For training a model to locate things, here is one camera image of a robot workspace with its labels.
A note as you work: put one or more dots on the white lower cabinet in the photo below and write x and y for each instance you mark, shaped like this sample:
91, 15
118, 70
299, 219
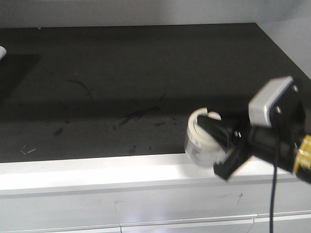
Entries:
136, 194

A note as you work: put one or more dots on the white tube at left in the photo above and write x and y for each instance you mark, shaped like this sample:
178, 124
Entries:
3, 52

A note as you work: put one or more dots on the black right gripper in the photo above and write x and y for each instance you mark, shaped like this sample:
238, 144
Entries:
286, 145

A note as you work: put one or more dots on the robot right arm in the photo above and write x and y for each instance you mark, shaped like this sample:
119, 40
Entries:
275, 132

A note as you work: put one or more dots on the glass jar with white lid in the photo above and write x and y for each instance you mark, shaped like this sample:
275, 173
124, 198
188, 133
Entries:
200, 146

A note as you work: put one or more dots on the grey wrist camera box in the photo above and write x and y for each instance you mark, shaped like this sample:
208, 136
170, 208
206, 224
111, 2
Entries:
261, 104

